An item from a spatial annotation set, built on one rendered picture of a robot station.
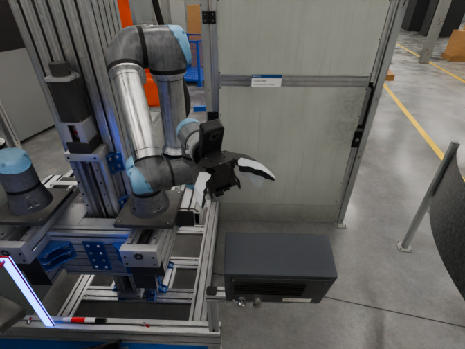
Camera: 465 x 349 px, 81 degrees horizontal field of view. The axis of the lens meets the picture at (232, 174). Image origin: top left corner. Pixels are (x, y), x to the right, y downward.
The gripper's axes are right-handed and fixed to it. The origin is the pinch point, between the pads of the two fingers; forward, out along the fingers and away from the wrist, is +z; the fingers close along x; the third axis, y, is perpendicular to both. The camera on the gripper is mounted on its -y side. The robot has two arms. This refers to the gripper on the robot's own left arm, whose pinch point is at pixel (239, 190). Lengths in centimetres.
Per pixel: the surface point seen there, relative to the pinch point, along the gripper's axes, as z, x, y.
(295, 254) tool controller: 2.0, -10.8, 23.2
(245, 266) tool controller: -0.2, 1.0, 22.5
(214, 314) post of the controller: -7, 11, 49
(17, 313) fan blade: -15, 52, 24
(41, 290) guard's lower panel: -116, 107, 121
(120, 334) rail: -20, 40, 57
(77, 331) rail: -26, 52, 54
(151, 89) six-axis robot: -370, -24, 86
